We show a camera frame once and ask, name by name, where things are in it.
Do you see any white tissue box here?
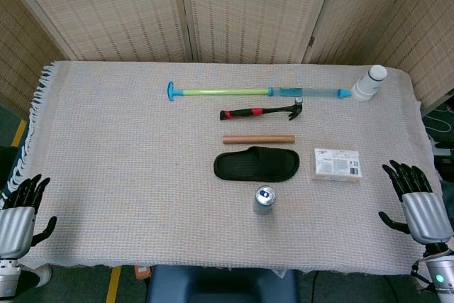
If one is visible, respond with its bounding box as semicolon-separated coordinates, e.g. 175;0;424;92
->
311;148;364;184

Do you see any brown wooden rod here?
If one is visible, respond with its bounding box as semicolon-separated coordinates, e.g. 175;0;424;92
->
222;133;297;145

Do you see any small orange box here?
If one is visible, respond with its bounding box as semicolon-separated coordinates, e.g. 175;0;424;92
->
134;264;152;280

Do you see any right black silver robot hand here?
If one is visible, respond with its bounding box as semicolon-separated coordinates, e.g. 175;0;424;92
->
377;160;454;246

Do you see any white plastic bottle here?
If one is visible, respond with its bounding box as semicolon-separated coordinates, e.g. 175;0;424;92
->
350;64;388;103

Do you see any beige woven tablecloth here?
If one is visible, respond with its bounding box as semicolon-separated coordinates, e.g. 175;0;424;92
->
0;60;445;280

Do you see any woven folding screen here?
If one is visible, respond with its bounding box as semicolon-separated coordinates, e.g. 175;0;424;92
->
0;0;454;116

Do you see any blue padded chair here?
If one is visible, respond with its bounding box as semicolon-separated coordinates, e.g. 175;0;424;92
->
146;264;301;303

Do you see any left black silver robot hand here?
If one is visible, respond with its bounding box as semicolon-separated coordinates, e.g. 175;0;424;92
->
0;174;58;260

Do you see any blue green toy water pump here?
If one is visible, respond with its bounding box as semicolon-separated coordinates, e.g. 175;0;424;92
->
167;81;353;103

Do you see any white cable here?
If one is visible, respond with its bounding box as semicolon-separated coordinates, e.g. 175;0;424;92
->
423;102;454;141

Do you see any black cable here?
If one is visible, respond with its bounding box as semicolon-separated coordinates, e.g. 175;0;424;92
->
309;270;321;303

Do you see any black rubber slipper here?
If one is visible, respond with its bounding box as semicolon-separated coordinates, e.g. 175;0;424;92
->
213;145;301;183

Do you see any silver blue drink can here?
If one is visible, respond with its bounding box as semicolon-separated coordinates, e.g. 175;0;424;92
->
253;184;277;216

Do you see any black red claw hammer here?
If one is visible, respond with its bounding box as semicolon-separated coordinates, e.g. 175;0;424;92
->
218;97;304;122

